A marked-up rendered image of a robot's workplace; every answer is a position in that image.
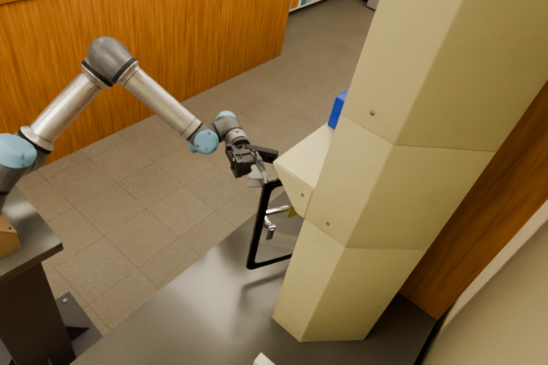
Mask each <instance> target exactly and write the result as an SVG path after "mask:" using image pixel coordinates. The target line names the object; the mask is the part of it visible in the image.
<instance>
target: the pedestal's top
mask: <svg viewBox="0 0 548 365"><path fill-rule="evenodd" d="M2 215H3V216H4V217H5V218H6V220H7V221H8V222H9V223H10V224H11V225H12V226H13V227H14V229H15V230H16V231H17V237H18V239H19V242H20V244H21V248H19V249H17V250H16V251H14V252H13V253H10V254H8V255H6V256H5V257H3V258H1V259H0V285H1V284H3V283H5V282H7V281H8V280H9V279H12V278H14V277H16V276H17V275H19V274H21V273H23V272H24V271H26V270H28V269H30V268H31V267H33V266H36V265H37V264H38V263H40V262H43V261H45V260H46V259H47V258H49V257H52V256H53V255H55V254H57V253H59V252H60V251H62V250H64V247H63V245H62V242H61V241H60V239H59V238H58V237H57V236H56V234H55V233H54V232H53V230H52V229H51V228H50V227H49V226H48V225H47V224H46V222H45V221H44V220H43V218H42V217H41V216H40V214H39V213H38V212H37V210H36V209H35V208H34V207H33V206H32V205H31V204H30V202H29V201H28V200H27V198H26V197H25V196H24V194H23V193H22V192H21V191H20V189H19V188H18V187H17V186H16V185H15V186H14V187H13V188H12V190H11V191H10V193H9V194H8V195H7V198H6V201H5V204H4V206H3V208H2Z"/></svg>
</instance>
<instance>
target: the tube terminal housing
mask: <svg viewBox="0 0 548 365"><path fill-rule="evenodd" d="M496 152H497V151H485V150H472V149H460V148H446V147H422V146H409V145H396V144H392V143H390V142H388V141H387V140H385V139H383V138H382V137H380V136H378V135H377V134H375V133H373V132H372V131H370V130H368V129H366V128H365V127H363V126H362V125H359V124H358V123H356V122H354V121H353V120H351V119H349V118H348V117H345V116H344V115H343V114H340V117H339V119H338V124H337V126H336V128H335V131H334V135H333V137H332V140H331V143H330V145H329V150H328V152H327V155H326V158H325V162H324V164H323V166H322V169H321V172H320V176H319V178H318V181H317V184H316V188H315V191H314V193H313V196H312V200H311V203H310V204H309V207H308V210H307V214H306V217H305V219H304V221H303V225H302V228H301V231H300V233H299V236H298V240H297V243H296V245H295V248H294V252H293V255H292V257H291V259H290V262H289V266H288V269H287V271H286V274H285V278H284V281H283V284H282V286H281V290H280V293H279V296H278V298H277V300H276V304H275V307H274V310H273V312H272V318H273V319H274V320H275V321H276V322H278V323H279V324H280V325H281V326H282V327H283V328H284V329H285V330H286V331H287V332H288V333H290V334H291V335H292V336H293V337H294V338H295V339H297V340H298V341H299V342H309V341H362V340H364V339H365V337H366V336H367V335H368V333H369V331H370V330H371V329H372V327H373V326H374V324H375V323H376V322H377V321H378V319H379V317H380V316H381V315H382V313H383V311H384V310H385V309H386V308H387V306H388V305H389V303H390V302H391V300H392V299H393V297H394V296H395V295H396V294H397V292H398V291H399V289H400V288H401V286H402V285H403V283H404V282H405V280H406V279H407V278H408V277H409V275H410V274H411V272H412V271H413V269H414V268H415V266H416V265H417V264H418V262H419V261H420V260H421V258H422V256H423V255H424V254H425V252H426V251H427V250H428V248H429V247H430V246H431V244H432V242H433V241H434V240H435V238H436V236H437V235H438V234H439V233H440V231H441V230H442V228H443V227H444V225H445V224H446V222H447V221H448V220H449V219H450V217H451V216H452V214H453V213H454V211H455V210H456V208H457V207H458V206H459V205H460V203H461V202H462V200H463V199H464V197H465V196H466V194H467V193H468V191H469V190H470V189H471V188H472V186H473V185H474V183H475V181H476V180H477V179H478V177H479V176H480V175H481V174H482V172H483V171H484V169H485V167H486V166H487V165H488V163H489V162H490V161H491V160H492V158H493V156H494V155H495V153H496Z"/></svg>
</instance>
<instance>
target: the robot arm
mask: <svg viewBox="0 0 548 365"><path fill-rule="evenodd" d="M114 84H116V85H122V86H124V87H125V88H126V89H128V91H129V92H131V93H132V94H133V95H134V96H135V97H136V98H137V99H139V100H140V101H141V102H142V103H144V104H145V105H146V106H147V107H148V108H150V109H151V110H152V111H153V112H155V113H156V114H157V115H158V116H159V117H160V118H161V119H162V120H163V121H165V122H166V123H167V124H168V125H169V126H171V127H172V128H173V129H174V130H175V131H177V132H178V133H179V134H180V135H182V136H183V137H184V138H185V139H186V140H187V142H188V146H189V147H190V149H191V152H193V153H195V152H200V153H202V154H211V153H213V152H215V151H216V149H217V148H218V146H219V143H221V142H223V141H225V143H226V149H225V153H226V155H227V157H228V159H229V161H230V163H231V166H230V168H231V170H232V172H233V174H234V176H235V178H241V177H242V176H243V175H247V174H248V178H250V180H249V181H248V182H247V183H246V185H247V186H248V187H261V188H263V184H264V183H265V182H266V181H267V180H268V178H267V172H266V169H265V166H264V163H263V162H267V163H271V164H273V161H274V160H276V159H277V157H278V154H279V151H277V150H274V149H270V148H265V147H259V146H255V145H251V144H250V142H249V140H248V138H247V136H246V134H245V132H244V130H243V129H242V127H241V125H240V123H239V121H238V119H237V118H236V116H235V115H234V114H233V113H232V112H229V111H224V112H221V113H220V114H219V115H218V116H217V117H216V118H215V122H213V123H211V124H208V125H204V124H203V123H202V122H201V121H200V120H199V119H198V118H196V117H195V116H194V115H193V114H192V113H191V112H189V111H188V110H187V109H186V108H185V107H184V106H183V105H182V104H181V103H180V102H179V101H178V100H176V99H175V98H174V97H173V96H172V95H171V94H169V93H168V92H167V91H166V90H165V89H164V88H162V87H161V86H160V85H159V84H158V83H157V82H156V81H154V80H153V79H152V78H151V77H150V76H149V75H148V74H147V73H146V72H145V71H144V70H143V69H141V68H140V67H139V63H138V61H137V60H136V59H135V58H134V57H133V56H132V55H131V54H130V52H129V50H128V49H127V48H126V47H125V46H124V45H123V44H122V43H121V42H120V41H118V40H117V39H116V38H114V37H107V36H103V37H98V38H96V39H95V40H94V41H93V42H92V43H91V44H90V45H89V47H88V50H87V57H86V58H85V59H84V60H83V61H82V62H81V71H80V72H79V73H78V75H77V76H76V77H75V78H74V79H72V81H71V82H70V83H69V84H68V85H67V86H66V87H65V88H64V89H63V90H62V91H61V92H60V93H59V94H58V95H57V96H56V98H55V99H54V100H53V101H52V102H51V103H50V104H49V105H48V106H47V107H46V109H45V110H44V111H43V112H42V113H41V114H40V115H39V116H38V117H37V118H36V119H35V121H34V122H33V123H32V124H31V125H28V126H21V127H20V128H19V129H18V130H17V132H16V133H15V134H13V135H11V134H0V215H1V214H2V208H3V206H4V204H5V201H6V198H7V195H8V194H9V193H10V191H11V190H12V188H13V187H14V186H15V185H16V184H17V182H18V181H19V180H20V178H21V177H23V176H25V175H26V174H28V173H31V172H33V171H35V170H37V169H39V168H40V167H41V166H42V165H43V164H44V162H45V160H46V158H47V157H48V156H49V155H50V154H51V152H52V151H53V150H54V141H56V140H57V138H58V137H59V136H60V135H61V134H62V133H63V132H64V131H65V130H66V129H67V128H68V127H69V126H70V124H71V123H72V122H73V121H74V120H75V119H76V118H77V117H78V116H79V115H80V113H81V112H82V111H83V110H84V109H85V108H86V107H87V106H88V105H89V104H90V102H91V101H92V100H93V99H94V98H95V97H96V96H97V95H98V94H99V93H100V91H101V90H102V89H108V88H111V87H112V86H113V85H114ZM233 170H234V171H233ZM234 172H235V173H234Z"/></svg>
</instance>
